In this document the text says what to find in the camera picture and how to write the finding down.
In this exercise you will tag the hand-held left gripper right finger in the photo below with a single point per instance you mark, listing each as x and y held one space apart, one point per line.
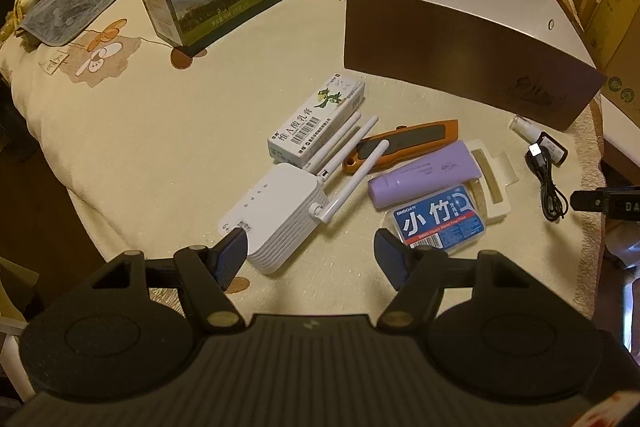
392 257

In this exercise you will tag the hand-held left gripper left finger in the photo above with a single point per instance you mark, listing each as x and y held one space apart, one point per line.
232 257

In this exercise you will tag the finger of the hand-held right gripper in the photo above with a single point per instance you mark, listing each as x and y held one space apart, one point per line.
587 201

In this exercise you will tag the white router with antennas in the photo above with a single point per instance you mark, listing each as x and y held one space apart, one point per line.
270 212

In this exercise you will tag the blue floss pick box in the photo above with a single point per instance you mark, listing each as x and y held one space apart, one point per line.
440 222

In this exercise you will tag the white plastic tray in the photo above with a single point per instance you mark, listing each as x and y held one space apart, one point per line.
502 207

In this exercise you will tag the brown cardboard box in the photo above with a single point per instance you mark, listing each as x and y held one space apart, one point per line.
450 42

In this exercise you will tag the purple tube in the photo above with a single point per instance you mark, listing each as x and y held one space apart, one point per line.
425 174

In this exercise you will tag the small clear spray bottle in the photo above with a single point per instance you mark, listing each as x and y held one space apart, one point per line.
522 124

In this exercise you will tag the orange utility knife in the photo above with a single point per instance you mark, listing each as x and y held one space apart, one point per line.
400 144

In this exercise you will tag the white green medicine carton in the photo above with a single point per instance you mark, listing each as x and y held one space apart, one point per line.
315 122

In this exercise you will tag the small white tag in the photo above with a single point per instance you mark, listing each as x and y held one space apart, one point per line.
55 63

